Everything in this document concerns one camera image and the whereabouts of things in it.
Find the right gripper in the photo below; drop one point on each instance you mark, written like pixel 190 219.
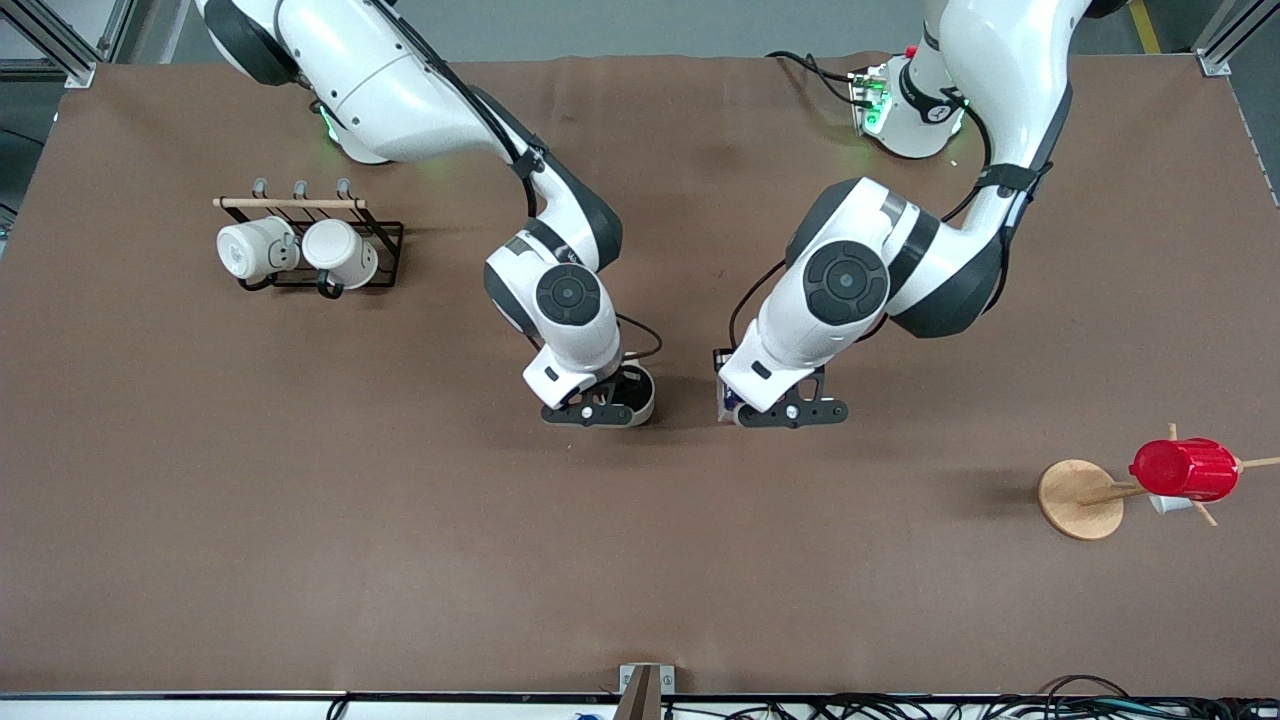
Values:
pixel 631 381

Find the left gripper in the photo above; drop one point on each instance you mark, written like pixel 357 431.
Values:
pixel 719 355

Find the white ribbed ceramic cup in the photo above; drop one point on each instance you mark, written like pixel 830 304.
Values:
pixel 649 395
pixel 335 250
pixel 250 250

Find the blue white milk carton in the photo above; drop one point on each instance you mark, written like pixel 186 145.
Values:
pixel 722 398

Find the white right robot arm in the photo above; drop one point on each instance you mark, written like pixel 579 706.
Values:
pixel 400 90

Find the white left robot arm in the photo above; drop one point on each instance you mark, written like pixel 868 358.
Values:
pixel 1000 60

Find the small white cup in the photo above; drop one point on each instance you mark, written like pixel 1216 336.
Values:
pixel 1168 505

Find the red ribbed plastic cup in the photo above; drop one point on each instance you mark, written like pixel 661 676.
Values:
pixel 1185 470

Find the wooden mug tree stand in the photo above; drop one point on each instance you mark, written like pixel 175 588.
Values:
pixel 1080 500

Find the green lit connector board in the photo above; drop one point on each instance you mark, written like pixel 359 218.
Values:
pixel 868 100

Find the metal bracket with brown post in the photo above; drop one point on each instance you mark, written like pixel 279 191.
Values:
pixel 642 692

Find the aluminium frame post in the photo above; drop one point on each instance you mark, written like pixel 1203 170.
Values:
pixel 1222 40
pixel 60 40

